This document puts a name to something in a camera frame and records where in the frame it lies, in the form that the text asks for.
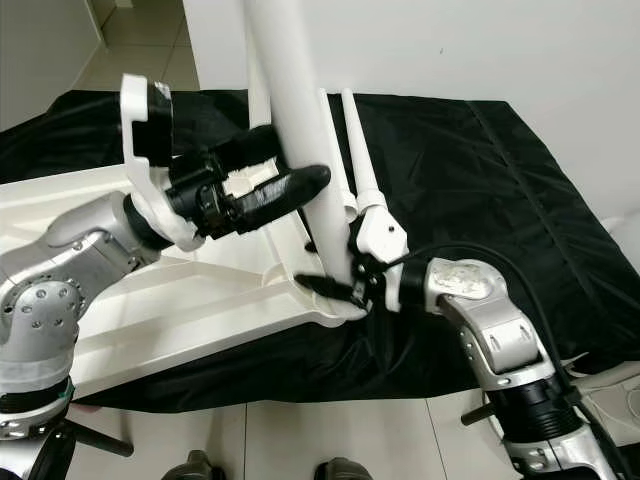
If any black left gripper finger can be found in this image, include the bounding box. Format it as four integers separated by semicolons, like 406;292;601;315
210;125;286;176
235;165;333;236

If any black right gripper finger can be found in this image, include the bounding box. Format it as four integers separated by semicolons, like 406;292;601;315
295;275;361;304

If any dark metal table leg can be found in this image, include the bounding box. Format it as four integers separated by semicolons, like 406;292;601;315
460;400;501;426
50;418;136;458

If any black fabric table cover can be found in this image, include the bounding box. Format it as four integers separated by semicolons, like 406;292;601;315
0;88;640;411

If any grey robot right leg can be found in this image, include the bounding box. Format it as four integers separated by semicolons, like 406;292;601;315
310;457;371;480

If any grey robot leg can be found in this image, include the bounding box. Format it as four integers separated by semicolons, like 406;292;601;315
310;457;371;480
168;450;216;480

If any grey robot left leg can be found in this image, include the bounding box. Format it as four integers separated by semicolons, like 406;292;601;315
168;450;216;480

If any white floor fan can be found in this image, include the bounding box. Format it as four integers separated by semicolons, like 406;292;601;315
555;355;640;421

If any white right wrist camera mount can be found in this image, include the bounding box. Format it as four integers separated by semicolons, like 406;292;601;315
350;203;409;311

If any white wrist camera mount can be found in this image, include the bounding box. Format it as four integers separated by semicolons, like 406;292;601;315
120;73;196;251
350;203;409;311

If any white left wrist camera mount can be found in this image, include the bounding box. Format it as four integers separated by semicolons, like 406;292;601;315
120;73;196;251

